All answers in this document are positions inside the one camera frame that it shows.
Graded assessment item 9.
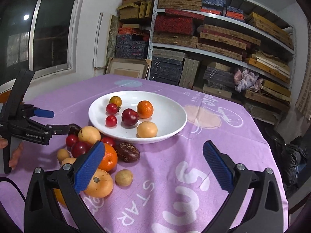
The lone red tomato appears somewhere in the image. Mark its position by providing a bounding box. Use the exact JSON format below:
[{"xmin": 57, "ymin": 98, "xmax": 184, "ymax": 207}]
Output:
[{"xmin": 105, "ymin": 115, "xmax": 118, "ymax": 127}]

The large red tomato with stem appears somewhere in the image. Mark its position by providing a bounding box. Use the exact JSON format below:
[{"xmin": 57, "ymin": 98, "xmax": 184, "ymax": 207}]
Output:
[{"xmin": 106, "ymin": 103, "xmax": 119, "ymax": 115}]

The smaller orange mandarin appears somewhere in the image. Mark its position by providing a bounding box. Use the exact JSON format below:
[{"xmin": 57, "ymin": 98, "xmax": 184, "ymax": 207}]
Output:
[{"xmin": 98, "ymin": 143, "xmax": 118, "ymax": 172}]

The pink plastic bag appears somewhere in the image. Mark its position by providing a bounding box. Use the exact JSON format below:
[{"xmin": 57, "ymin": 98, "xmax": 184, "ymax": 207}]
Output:
[{"xmin": 233, "ymin": 68, "xmax": 264, "ymax": 93}]

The stack of blue boxes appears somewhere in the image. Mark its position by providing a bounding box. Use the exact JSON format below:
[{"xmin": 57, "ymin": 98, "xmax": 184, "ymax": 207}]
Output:
[{"xmin": 115, "ymin": 27, "xmax": 150, "ymax": 59}]

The large orange mandarin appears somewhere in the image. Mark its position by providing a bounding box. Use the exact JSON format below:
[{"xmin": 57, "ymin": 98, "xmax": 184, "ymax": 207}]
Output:
[{"xmin": 136, "ymin": 100, "xmax": 154, "ymax": 119}]

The framed picture leaning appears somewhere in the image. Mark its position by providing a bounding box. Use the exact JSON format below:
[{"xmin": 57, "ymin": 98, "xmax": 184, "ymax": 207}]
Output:
[{"xmin": 105, "ymin": 58, "xmax": 151, "ymax": 79}]

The white oval plate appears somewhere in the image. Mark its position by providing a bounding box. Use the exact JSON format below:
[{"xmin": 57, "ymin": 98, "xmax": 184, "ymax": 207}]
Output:
[{"xmin": 88, "ymin": 90, "xmax": 187, "ymax": 144}]

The pale orange round fruit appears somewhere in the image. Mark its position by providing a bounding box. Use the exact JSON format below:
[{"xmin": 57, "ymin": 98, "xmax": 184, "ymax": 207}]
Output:
[{"xmin": 137, "ymin": 121, "xmax": 158, "ymax": 138}]

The small tan fruit left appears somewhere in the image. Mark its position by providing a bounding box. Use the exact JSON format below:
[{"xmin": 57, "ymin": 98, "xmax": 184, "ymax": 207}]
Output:
[{"xmin": 57, "ymin": 148, "xmax": 71, "ymax": 163}]

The white metal shelf unit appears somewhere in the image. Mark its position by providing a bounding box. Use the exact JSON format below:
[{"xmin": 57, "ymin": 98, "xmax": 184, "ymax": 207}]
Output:
[{"xmin": 148, "ymin": 0, "xmax": 295, "ymax": 125}]

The purple tablecloth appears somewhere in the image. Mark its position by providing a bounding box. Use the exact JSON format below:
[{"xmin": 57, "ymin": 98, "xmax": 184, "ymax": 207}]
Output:
[{"xmin": 0, "ymin": 74, "xmax": 290, "ymax": 233}]

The striped yellow pepino lower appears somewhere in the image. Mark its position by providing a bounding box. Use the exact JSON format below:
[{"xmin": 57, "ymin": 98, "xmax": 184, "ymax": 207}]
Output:
[{"xmin": 84, "ymin": 168, "xmax": 113, "ymax": 198}]

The small tan round fruit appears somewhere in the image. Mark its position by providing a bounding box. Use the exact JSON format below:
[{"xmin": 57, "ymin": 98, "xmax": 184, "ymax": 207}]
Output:
[{"xmin": 115, "ymin": 169, "xmax": 133, "ymax": 187}]

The sliding window left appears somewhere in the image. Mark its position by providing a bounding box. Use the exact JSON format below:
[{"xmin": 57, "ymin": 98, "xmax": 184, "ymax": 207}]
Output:
[{"xmin": 1, "ymin": 0, "xmax": 83, "ymax": 89}]

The black cable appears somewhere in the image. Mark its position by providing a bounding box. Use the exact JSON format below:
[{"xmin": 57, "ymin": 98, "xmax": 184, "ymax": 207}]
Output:
[{"xmin": 0, "ymin": 176, "xmax": 27, "ymax": 204}]

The white board leaning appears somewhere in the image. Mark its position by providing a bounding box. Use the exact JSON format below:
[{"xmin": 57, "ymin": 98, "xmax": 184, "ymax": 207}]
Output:
[{"xmin": 93, "ymin": 12, "xmax": 112, "ymax": 77}]

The person left hand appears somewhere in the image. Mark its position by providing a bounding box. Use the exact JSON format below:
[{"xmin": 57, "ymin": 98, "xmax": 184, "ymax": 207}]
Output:
[{"xmin": 1, "ymin": 137, "xmax": 23, "ymax": 170}]

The small red tomato behind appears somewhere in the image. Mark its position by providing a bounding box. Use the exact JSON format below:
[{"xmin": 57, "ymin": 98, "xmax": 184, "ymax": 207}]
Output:
[{"xmin": 65, "ymin": 134, "xmax": 79, "ymax": 148}]

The yellow tomato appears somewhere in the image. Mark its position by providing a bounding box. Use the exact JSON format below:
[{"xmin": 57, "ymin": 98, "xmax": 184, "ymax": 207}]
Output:
[
  {"xmin": 54, "ymin": 189, "xmax": 66, "ymax": 207},
  {"xmin": 109, "ymin": 96, "xmax": 122, "ymax": 108}
]

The red tomato in pile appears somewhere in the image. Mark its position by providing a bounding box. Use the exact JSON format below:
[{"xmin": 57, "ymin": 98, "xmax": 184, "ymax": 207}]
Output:
[{"xmin": 101, "ymin": 136, "xmax": 116, "ymax": 148}]

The dark purple fruit behind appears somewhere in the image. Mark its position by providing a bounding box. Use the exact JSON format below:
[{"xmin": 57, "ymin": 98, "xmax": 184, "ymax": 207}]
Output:
[{"xmin": 68, "ymin": 123, "xmax": 81, "ymax": 136}]

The dark red plum in pile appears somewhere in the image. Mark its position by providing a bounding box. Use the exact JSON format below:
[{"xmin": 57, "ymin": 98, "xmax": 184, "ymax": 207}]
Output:
[{"xmin": 71, "ymin": 142, "xmax": 91, "ymax": 158}]

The large yellow speckled melon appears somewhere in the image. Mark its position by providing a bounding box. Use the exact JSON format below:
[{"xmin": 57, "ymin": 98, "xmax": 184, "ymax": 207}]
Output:
[{"xmin": 78, "ymin": 126, "xmax": 101, "ymax": 145}]

